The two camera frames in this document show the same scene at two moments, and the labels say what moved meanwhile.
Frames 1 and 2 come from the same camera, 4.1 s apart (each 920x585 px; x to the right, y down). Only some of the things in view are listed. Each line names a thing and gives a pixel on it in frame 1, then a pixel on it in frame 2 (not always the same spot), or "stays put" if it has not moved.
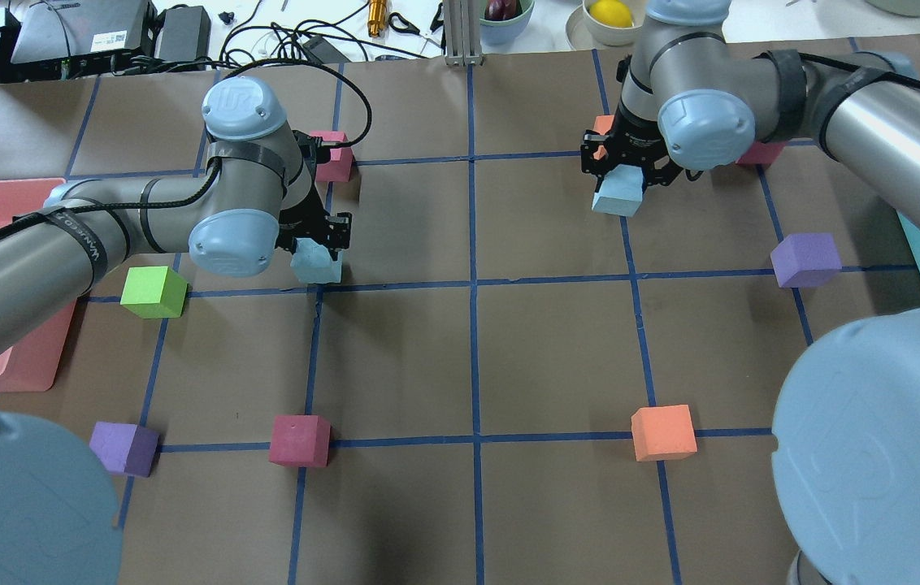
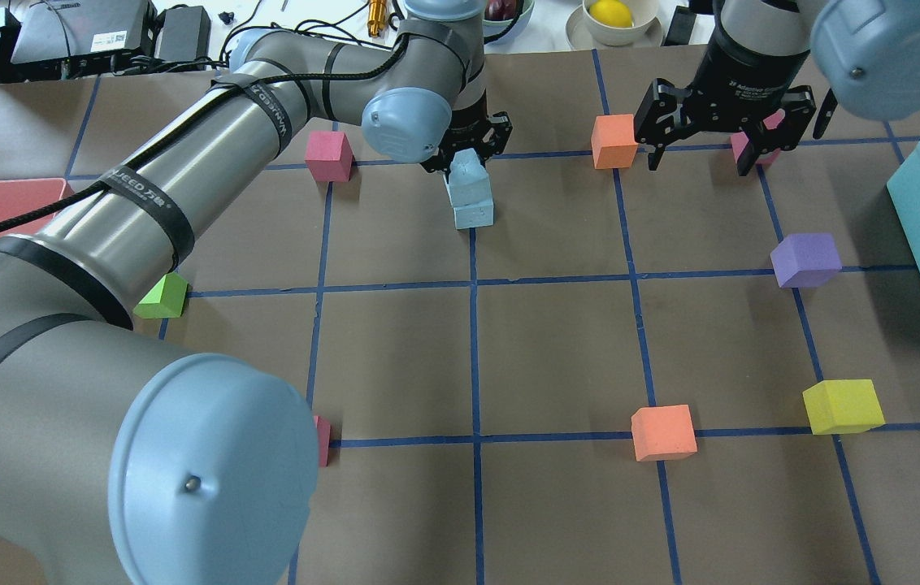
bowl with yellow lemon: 605,24 stays put
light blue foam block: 312,263 -> 469,182
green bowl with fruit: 502,20 stays put
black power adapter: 186,35 stays put
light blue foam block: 620,192 -> 474,215
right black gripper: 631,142 -> 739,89
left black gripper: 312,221 -> 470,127
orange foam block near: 663,433 stays put
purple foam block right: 806,260 stays put
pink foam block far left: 338,168 stays put
